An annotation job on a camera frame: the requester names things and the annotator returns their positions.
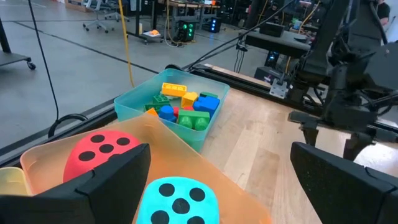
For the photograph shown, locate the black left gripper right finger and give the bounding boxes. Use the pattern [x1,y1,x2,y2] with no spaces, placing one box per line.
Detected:
[289,141,398,224]

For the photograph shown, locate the computer tower blue lights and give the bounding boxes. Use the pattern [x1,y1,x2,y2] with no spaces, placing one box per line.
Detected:
[209,16,223,34]

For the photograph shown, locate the light blue toy block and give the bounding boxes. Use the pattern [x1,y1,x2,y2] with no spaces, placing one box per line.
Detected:
[192,95,221,118]

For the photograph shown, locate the red foam die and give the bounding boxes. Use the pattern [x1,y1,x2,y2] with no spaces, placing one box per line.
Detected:
[62,129,142,184]

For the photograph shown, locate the grey office chair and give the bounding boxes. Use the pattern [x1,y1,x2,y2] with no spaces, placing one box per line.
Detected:
[81,0,123,34]

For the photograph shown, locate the yellow hanging cable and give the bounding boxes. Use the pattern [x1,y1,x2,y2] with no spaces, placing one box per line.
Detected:
[117,0,136,89]

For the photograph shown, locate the red toy block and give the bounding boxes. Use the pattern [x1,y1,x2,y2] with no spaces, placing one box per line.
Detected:
[172,105,196,118]

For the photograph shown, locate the amber toy block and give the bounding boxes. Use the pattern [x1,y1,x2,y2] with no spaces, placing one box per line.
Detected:
[160,82,188,98]

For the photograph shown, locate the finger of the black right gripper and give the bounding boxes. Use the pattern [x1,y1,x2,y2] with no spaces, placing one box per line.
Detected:
[287,110,327,147]
[341,124,398,162]

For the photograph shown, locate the orange translucent plastic bin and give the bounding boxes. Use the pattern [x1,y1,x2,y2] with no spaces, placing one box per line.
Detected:
[19,113,274,224]

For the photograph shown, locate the yellow toy block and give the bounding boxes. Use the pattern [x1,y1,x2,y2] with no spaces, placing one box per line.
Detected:
[180,91,199,109]

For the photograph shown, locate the black coiled floor cable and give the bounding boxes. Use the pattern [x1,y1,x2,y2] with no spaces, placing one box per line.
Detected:
[26,0,90,139]

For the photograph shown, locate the large green two-stud block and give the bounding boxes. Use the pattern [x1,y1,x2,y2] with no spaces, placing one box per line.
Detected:
[177,109,211,132]

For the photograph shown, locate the teal foam die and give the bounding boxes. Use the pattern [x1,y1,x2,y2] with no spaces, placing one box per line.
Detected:
[135,176,221,224]

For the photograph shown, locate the black wheeled cart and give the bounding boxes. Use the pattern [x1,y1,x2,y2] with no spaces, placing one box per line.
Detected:
[0,17,37,71]

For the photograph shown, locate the grey metal corner bracket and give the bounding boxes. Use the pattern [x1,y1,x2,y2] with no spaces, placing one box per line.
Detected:
[268,77,290,100]

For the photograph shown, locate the small dark green block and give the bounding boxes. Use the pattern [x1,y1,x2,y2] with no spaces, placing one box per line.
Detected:
[152,94,171,106]

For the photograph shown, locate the yellow translucent plastic bin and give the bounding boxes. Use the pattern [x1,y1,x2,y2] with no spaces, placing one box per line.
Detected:
[0,166,34,197]

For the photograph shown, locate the wooden workbench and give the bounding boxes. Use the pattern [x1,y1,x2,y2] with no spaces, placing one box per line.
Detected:
[167,0,221,22]

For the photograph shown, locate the person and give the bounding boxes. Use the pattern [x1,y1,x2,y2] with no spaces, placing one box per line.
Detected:
[375,0,391,28]

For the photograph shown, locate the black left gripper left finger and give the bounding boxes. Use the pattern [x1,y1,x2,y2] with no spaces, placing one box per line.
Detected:
[0,142,152,224]

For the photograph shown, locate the computer tower green lights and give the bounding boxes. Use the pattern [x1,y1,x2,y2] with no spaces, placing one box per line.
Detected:
[176,19,197,44]

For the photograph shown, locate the teal translucent plastic bin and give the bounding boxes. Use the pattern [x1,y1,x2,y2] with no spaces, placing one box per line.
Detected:
[113,68,231,154]

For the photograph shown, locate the black standing desk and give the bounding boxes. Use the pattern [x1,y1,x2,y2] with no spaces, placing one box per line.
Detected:
[126,0,165,45]

